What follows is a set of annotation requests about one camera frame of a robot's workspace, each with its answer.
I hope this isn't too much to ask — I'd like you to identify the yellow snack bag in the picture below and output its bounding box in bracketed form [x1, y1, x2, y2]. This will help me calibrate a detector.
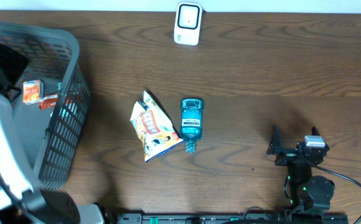
[130, 91, 184, 162]

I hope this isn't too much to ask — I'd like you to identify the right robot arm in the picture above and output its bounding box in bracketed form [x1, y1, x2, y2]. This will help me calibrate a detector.
[266, 126, 335, 213]

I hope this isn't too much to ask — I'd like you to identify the red candy bar wrapper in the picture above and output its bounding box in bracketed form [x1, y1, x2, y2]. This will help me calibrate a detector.
[39, 93, 58, 110]

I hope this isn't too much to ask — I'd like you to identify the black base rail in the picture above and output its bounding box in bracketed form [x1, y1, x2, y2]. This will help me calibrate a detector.
[116, 213, 349, 224]

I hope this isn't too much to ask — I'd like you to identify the teal mouthwash bottle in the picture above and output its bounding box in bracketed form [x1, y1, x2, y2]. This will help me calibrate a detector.
[180, 98, 204, 154]

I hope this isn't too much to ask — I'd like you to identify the grey plastic basket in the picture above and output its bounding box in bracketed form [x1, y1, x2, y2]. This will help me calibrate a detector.
[0, 21, 90, 189]

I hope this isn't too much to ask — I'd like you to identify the orange small box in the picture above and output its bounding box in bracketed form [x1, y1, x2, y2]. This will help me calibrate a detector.
[22, 80, 44, 105]

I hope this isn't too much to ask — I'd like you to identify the white barcode scanner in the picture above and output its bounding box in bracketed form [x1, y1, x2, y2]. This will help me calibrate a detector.
[174, 2, 203, 46]

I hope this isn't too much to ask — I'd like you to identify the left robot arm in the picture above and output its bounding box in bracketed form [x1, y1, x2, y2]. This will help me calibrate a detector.
[0, 21, 109, 223]

